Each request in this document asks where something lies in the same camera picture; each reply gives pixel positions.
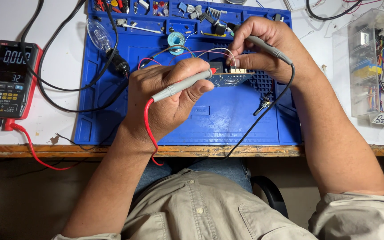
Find thin white wire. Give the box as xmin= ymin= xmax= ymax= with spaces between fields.
xmin=197 ymin=47 xmax=237 ymax=66

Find person's left hand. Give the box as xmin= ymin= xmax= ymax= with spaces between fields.
xmin=122 ymin=58 xmax=215 ymax=149

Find thick black cable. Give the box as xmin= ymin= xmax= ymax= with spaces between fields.
xmin=306 ymin=0 xmax=362 ymax=21

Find clear plastic drawer box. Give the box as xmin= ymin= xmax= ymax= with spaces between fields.
xmin=332 ymin=8 xmax=384 ymax=120

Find thin grey wire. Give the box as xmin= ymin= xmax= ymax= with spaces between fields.
xmin=140 ymin=44 xmax=197 ymax=69

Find blue circuit board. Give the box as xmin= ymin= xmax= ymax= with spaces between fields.
xmin=208 ymin=62 xmax=256 ymax=88

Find red test lead cable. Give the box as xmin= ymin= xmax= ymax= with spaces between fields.
xmin=5 ymin=98 xmax=164 ymax=171

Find silver finned heatsink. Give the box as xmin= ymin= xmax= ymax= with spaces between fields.
xmin=208 ymin=7 xmax=228 ymax=20

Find solder wire spool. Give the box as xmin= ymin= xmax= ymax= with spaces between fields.
xmin=167 ymin=32 xmax=186 ymax=56

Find small metal potentiometer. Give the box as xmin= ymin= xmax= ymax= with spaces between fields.
xmin=254 ymin=98 xmax=273 ymax=116

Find bundle of thin red wires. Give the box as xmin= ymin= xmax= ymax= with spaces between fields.
xmin=342 ymin=0 xmax=383 ymax=14

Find black and red digital multimeter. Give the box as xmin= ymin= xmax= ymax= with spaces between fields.
xmin=0 ymin=40 xmax=43 ymax=120

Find thin pink wire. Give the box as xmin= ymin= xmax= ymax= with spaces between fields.
xmin=169 ymin=50 xmax=236 ymax=66

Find grey probe with red tip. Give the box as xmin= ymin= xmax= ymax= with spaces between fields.
xmin=151 ymin=68 xmax=217 ymax=103

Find black power cord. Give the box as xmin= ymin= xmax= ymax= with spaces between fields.
xmin=20 ymin=0 xmax=130 ymax=114

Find beige shirt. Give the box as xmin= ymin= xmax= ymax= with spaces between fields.
xmin=52 ymin=168 xmax=384 ymax=240

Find person's right hand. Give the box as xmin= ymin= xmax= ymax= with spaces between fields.
xmin=225 ymin=17 xmax=311 ymax=85

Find grey probe with black tip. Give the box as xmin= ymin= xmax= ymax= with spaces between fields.
xmin=227 ymin=22 xmax=294 ymax=66

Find blue jeans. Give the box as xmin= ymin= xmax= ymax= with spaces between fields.
xmin=134 ymin=158 xmax=253 ymax=197

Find clear bulb in black socket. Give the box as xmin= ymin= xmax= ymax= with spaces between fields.
xmin=86 ymin=18 xmax=131 ymax=76

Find thin red wire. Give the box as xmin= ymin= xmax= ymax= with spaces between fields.
xmin=138 ymin=57 xmax=162 ymax=70

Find black chair armrest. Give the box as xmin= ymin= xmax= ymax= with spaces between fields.
xmin=250 ymin=176 xmax=289 ymax=219

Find white-handled small tool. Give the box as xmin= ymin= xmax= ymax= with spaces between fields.
xmin=116 ymin=18 xmax=163 ymax=34

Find blue silicone work mat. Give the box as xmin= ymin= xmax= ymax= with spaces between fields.
xmin=74 ymin=0 xmax=302 ymax=146

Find black test lead cable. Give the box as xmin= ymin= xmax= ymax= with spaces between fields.
xmin=224 ymin=63 xmax=296 ymax=160

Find group of small electronic parts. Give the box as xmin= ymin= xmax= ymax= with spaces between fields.
xmin=92 ymin=0 xmax=204 ymax=20

